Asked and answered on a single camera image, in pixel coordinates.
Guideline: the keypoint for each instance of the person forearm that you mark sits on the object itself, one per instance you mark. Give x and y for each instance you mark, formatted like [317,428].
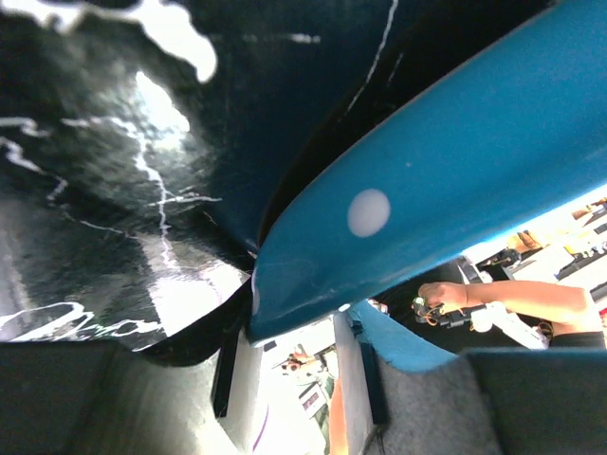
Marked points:
[570,310]

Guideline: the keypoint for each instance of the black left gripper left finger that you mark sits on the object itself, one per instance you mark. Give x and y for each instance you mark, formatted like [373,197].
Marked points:
[98,398]

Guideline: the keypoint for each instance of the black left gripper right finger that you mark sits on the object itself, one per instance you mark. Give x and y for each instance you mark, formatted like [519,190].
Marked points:
[498,402]

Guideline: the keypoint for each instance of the blue polka dot plate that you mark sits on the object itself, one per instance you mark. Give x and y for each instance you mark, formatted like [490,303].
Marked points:
[516,131]

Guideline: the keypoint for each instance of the person hand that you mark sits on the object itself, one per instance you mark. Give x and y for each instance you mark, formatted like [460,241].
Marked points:
[446,296]

